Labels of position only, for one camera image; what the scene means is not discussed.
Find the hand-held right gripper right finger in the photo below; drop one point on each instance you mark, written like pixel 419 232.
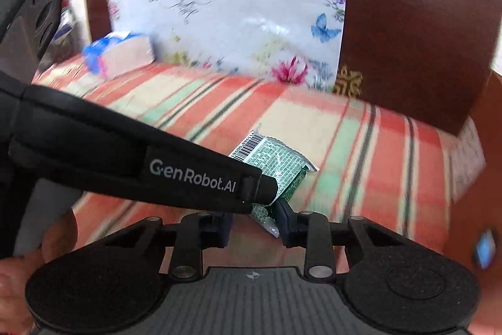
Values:
pixel 283 219

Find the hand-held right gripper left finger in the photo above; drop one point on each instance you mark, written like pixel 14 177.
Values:
pixel 221 231

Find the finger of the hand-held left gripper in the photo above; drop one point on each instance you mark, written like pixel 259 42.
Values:
pixel 261 193

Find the green printed snack packet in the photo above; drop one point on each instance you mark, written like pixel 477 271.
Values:
pixel 282 162

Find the person's left hand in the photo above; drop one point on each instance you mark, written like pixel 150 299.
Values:
pixel 11 288

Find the blue white tissue packet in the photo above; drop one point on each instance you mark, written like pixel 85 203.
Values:
pixel 121 52

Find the colourful printed package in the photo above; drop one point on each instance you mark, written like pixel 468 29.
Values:
pixel 68 25

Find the floral plastic bag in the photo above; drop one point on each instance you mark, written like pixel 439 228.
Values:
pixel 235 25

